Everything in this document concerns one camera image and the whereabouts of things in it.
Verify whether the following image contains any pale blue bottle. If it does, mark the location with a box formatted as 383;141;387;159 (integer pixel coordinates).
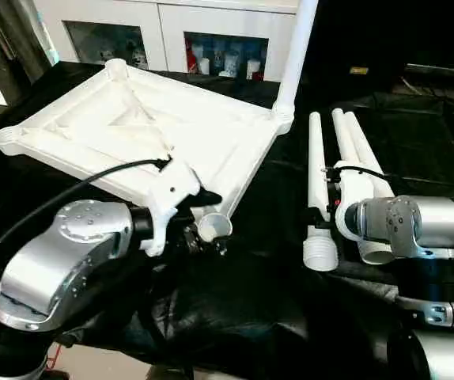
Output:
221;47;242;78

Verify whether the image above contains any teal white pole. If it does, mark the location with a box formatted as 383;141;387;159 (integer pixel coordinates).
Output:
28;0;62;67

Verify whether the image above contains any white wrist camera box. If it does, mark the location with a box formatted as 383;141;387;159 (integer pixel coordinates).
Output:
332;161;369;243
138;158;204;258

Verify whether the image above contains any white plastic table top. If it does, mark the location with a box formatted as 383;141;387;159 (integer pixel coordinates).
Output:
0;58;296;245

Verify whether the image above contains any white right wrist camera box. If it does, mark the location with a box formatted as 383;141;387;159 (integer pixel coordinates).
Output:
332;161;369;243

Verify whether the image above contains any small white cup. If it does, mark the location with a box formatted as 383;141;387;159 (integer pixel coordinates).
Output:
246;60;263;82

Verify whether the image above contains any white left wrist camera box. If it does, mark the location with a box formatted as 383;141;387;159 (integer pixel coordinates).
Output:
138;158;204;258

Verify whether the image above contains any red bottle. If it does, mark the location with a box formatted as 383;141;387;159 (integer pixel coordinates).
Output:
186;44;201;74

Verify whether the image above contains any small white figurine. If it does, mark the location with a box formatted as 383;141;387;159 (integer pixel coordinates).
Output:
129;46;150;70
96;47;117;66

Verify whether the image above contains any black low cabinet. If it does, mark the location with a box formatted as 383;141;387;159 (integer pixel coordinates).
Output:
298;0;454;100

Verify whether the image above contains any white display cabinet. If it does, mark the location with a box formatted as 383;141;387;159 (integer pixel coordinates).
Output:
33;0;301;84

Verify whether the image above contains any black work mat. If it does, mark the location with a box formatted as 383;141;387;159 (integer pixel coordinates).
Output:
0;62;454;373

